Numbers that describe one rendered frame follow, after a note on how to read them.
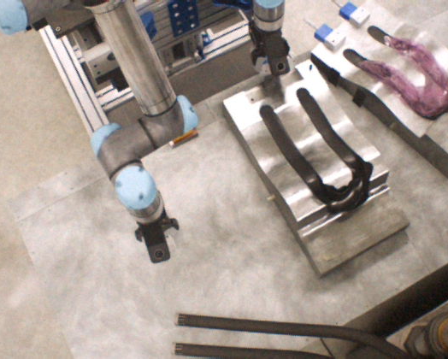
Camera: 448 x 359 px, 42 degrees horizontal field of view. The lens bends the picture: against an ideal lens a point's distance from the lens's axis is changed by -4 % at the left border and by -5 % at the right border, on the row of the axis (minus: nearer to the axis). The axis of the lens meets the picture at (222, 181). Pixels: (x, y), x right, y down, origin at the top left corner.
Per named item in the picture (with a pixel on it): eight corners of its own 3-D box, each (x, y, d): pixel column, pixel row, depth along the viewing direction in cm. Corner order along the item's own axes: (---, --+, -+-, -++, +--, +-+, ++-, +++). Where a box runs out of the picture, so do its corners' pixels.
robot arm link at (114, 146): (136, 122, 132) (161, 162, 129) (91, 149, 131) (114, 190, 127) (129, 106, 125) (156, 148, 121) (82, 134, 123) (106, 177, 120)
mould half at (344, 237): (224, 115, 165) (221, 92, 152) (307, 75, 168) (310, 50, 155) (318, 279, 149) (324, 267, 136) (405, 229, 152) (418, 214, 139)
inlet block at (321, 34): (297, 28, 170) (298, 18, 165) (309, 18, 171) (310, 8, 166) (333, 56, 167) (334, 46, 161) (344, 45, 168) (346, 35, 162)
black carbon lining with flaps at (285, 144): (254, 113, 157) (254, 96, 148) (308, 86, 159) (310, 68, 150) (324, 228, 146) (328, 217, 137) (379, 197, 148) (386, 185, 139)
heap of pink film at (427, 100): (351, 69, 161) (356, 54, 154) (391, 31, 165) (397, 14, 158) (426, 131, 155) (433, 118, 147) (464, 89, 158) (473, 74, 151)
